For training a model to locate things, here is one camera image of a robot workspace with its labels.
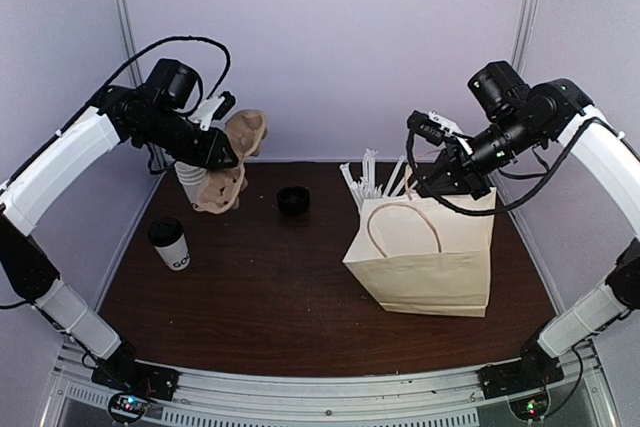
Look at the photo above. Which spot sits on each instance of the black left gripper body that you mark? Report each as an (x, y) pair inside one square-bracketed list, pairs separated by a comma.
[(167, 132)]

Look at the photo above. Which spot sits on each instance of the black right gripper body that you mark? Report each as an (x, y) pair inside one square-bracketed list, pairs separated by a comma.
[(475, 177)]

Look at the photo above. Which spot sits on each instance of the brown paper takeout bag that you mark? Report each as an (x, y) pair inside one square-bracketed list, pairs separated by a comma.
[(415, 256)]

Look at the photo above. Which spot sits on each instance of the white paper coffee cup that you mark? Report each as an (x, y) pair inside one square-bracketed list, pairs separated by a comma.
[(176, 256)]

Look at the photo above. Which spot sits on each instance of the black plastic cup lid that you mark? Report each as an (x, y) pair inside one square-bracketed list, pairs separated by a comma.
[(165, 231)]

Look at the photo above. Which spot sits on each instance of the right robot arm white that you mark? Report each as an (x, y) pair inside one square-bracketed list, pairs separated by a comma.
[(580, 213)]

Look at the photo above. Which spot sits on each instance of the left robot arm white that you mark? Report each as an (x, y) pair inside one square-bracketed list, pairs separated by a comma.
[(115, 116)]

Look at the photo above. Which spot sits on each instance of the stack of white paper cups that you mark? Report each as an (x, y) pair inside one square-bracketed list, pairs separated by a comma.
[(190, 178)]

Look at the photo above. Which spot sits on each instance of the stack of black cup lids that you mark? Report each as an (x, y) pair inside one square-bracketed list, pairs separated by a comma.
[(293, 200)]

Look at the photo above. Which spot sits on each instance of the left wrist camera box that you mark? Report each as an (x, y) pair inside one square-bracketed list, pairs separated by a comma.
[(171, 83)]

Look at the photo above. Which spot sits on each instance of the left aluminium corner post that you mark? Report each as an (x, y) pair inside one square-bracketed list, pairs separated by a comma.
[(122, 17)]

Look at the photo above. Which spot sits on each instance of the aluminium corner post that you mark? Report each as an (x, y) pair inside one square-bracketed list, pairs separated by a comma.
[(524, 32), (122, 17)]

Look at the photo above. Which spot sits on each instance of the right aluminium corner post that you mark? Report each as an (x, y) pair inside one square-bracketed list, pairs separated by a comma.
[(524, 32)]

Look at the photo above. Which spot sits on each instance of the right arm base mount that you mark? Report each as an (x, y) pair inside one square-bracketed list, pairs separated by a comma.
[(525, 381)]

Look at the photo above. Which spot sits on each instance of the aluminium front rail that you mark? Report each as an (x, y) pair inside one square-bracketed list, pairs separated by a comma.
[(451, 397)]

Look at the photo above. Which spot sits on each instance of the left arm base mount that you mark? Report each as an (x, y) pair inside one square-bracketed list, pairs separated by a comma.
[(137, 385)]

